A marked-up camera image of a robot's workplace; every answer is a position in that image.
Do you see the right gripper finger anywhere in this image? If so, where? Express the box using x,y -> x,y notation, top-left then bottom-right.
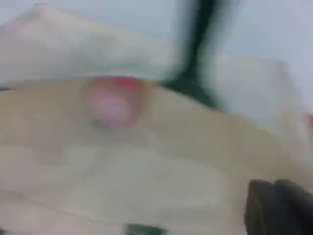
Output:
275,180 -> 313,235
246,180 -> 289,235

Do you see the cream handbag with green handles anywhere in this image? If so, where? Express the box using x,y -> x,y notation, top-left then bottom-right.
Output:
0,0 -> 313,235

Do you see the pink toy peach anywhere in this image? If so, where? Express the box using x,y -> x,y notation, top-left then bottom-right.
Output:
85,76 -> 145,133

